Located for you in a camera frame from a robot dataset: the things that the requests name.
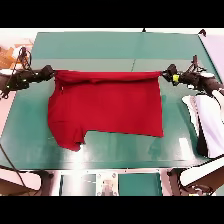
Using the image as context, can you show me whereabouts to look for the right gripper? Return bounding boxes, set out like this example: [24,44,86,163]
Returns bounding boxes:
[161,63,181,85]

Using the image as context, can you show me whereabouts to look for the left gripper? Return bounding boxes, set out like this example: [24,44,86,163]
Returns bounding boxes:
[37,64,56,84]

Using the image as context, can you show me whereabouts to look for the red T-shirt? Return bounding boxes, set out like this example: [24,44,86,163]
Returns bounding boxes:
[47,69,165,152]

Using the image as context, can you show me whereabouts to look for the black cable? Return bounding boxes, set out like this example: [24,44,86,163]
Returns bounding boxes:
[0,143,38,194]

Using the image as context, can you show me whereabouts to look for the silver frame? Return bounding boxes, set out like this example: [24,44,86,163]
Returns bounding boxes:
[0,167,224,197]

